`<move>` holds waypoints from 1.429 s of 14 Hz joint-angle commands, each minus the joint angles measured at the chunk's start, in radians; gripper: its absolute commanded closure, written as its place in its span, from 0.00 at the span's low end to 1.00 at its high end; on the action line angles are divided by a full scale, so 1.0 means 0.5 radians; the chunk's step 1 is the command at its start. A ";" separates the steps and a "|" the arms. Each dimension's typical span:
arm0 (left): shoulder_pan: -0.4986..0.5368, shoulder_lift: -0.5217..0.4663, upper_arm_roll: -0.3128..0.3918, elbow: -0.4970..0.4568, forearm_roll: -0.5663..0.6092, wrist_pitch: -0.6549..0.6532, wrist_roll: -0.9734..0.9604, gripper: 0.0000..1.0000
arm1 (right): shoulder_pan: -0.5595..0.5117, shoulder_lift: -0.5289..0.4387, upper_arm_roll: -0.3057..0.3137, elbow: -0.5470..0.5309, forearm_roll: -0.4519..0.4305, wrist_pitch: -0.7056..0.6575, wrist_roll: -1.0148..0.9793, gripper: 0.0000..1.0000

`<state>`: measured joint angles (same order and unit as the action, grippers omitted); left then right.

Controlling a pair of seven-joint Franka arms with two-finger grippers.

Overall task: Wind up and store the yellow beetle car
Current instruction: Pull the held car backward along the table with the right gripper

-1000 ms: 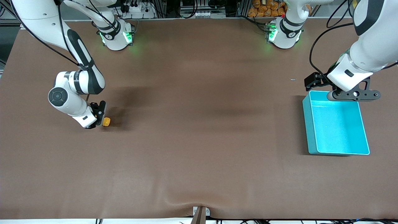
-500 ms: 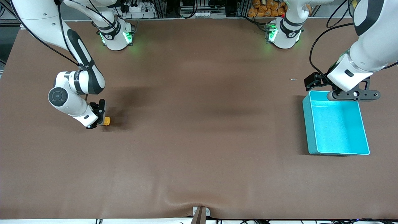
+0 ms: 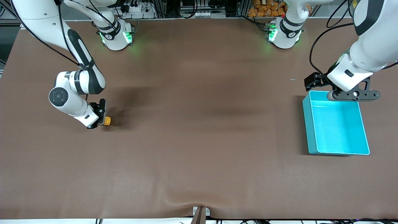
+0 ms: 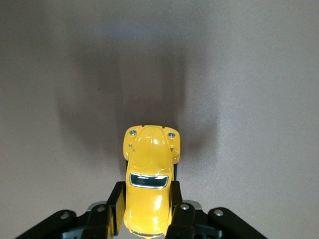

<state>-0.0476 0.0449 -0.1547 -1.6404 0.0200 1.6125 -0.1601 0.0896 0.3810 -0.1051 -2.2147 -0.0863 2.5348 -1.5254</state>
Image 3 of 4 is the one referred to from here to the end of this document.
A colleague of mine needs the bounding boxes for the white power strip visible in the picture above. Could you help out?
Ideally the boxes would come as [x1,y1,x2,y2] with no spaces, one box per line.
[123,2,156,19]

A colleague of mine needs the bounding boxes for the metal table clamp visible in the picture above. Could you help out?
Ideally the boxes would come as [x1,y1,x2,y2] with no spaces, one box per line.
[192,206,211,224]

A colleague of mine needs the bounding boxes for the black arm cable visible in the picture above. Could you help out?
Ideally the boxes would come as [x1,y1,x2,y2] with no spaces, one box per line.
[11,0,94,70]
[309,0,356,82]

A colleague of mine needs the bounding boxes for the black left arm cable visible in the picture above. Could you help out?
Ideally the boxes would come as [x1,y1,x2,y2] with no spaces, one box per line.
[309,0,356,82]

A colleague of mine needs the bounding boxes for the teal plastic bin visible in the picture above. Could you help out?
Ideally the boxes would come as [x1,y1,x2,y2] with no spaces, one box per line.
[303,90,371,156]

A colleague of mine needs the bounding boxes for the orange snack packs pile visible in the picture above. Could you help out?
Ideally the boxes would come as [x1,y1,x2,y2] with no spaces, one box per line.
[248,0,288,18]

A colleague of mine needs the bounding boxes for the brown table mat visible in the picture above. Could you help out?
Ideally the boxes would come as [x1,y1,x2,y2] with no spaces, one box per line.
[0,18,398,220]

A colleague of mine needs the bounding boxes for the white terminal strip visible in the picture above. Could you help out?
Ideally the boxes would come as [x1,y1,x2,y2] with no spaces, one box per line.
[193,11,226,18]

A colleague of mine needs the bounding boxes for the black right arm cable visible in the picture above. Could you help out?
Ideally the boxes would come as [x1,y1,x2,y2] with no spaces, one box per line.
[11,0,94,70]

